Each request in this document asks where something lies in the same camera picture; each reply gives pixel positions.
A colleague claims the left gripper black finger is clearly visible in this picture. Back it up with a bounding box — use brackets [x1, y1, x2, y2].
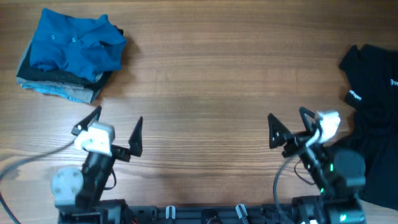
[71, 106, 102, 136]
[128, 116, 143, 157]

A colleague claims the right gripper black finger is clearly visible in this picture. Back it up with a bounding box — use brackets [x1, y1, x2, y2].
[299, 106, 316, 133]
[267, 113, 293, 149]

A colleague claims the black polo shirt white logo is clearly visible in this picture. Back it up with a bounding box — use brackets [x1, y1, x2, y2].
[336, 44, 397, 210]

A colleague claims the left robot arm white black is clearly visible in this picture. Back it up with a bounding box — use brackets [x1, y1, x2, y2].
[50, 106, 143, 223]

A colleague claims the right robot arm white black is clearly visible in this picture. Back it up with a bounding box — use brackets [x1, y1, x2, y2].
[267, 107, 366, 223]

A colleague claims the grey folded garment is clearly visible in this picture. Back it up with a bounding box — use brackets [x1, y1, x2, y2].
[16, 46, 112, 104]

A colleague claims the light blue folded garment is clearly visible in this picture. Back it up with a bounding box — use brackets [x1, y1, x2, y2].
[21, 83, 83, 103]

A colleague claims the blue folded polo shirt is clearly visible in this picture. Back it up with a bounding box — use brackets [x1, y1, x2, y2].
[30, 8, 127, 82]

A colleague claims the dark charcoal folded garment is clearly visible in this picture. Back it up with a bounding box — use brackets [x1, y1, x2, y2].
[17, 45, 121, 90]

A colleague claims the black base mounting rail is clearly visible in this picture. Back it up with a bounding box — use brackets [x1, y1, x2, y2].
[58, 196, 366, 224]

